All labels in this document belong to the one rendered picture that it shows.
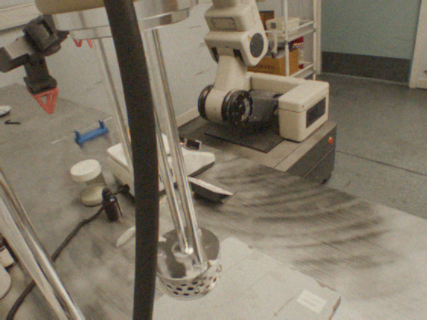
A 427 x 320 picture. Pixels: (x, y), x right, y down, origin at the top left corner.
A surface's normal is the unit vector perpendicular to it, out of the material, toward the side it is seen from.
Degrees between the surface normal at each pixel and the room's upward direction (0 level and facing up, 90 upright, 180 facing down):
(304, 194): 0
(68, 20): 90
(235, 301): 0
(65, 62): 90
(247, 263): 0
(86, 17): 90
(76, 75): 90
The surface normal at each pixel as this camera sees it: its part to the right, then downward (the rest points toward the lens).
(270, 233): -0.13, -0.85
